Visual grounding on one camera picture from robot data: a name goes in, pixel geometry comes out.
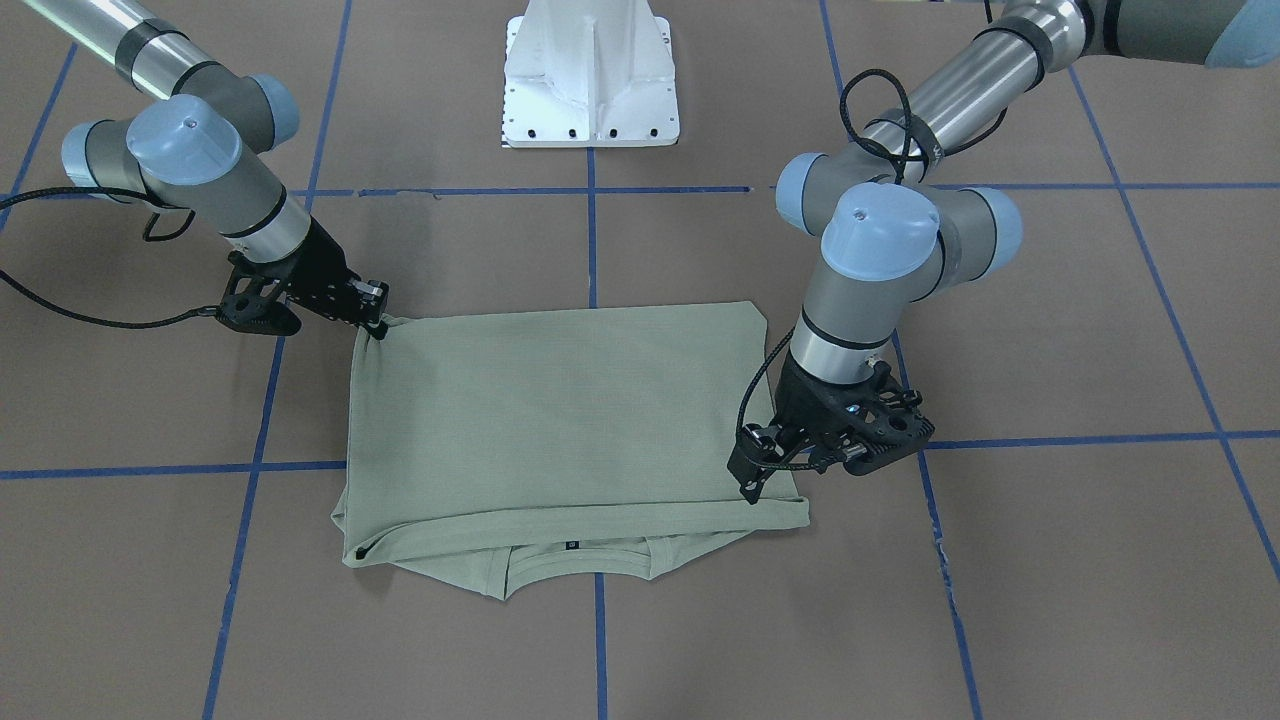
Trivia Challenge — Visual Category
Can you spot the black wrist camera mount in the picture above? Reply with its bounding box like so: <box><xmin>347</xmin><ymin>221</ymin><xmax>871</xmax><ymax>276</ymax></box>
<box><xmin>214</xmin><ymin>250</ymin><xmax>302</xmax><ymax>337</ymax></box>
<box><xmin>835</xmin><ymin>361</ymin><xmax>934</xmax><ymax>477</ymax></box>

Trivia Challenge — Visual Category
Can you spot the white central pedestal column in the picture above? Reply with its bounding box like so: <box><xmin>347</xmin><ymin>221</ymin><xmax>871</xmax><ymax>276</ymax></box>
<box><xmin>504</xmin><ymin>1</ymin><xmax>676</xmax><ymax>111</ymax></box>

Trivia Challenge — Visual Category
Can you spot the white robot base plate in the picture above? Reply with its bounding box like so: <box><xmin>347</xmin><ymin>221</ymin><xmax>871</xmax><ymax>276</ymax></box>
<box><xmin>500</xmin><ymin>12</ymin><xmax>682</xmax><ymax>149</ymax></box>

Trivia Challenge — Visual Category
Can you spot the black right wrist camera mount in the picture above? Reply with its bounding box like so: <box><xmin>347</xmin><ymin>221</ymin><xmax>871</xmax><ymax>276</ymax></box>
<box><xmin>214</xmin><ymin>250</ymin><xmax>302</xmax><ymax>337</ymax></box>

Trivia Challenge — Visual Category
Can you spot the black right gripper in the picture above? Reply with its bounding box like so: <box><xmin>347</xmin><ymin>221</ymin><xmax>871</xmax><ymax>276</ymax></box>
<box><xmin>284</xmin><ymin>218</ymin><xmax>390</xmax><ymax>341</ymax></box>

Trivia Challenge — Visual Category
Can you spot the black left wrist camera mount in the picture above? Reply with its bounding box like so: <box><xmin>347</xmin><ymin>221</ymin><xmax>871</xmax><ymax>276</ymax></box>
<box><xmin>835</xmin><ymin>361</ymin><xmax>934</xmax><ymax>477</ymax></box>

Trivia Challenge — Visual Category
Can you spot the olive green long-sleeve shirt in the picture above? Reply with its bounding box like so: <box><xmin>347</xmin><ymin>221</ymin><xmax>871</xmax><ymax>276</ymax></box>
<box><xmin>332</xmin><ymin>301</ymin><xmax>810</xmax><ymax>600</ymax></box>

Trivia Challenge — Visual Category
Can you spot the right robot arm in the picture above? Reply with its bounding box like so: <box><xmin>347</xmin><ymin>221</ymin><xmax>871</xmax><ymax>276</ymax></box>
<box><xmin>32</xmin><ymin>1</ymin><xmax>389</xmax><ymax>340</ymax></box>

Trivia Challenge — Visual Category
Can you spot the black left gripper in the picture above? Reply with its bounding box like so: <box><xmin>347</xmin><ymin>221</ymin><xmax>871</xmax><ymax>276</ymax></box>
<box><xmin>726</xmin><ymin>352</ymin><xmax>859</xmax><ymax>505</ymax></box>

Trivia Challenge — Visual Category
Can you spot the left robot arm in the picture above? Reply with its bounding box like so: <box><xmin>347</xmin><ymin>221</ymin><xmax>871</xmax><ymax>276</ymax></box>
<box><xmin>727</xmin><ymin>1</ymin><xmax>1277</xmax><ymax>503</ymax></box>

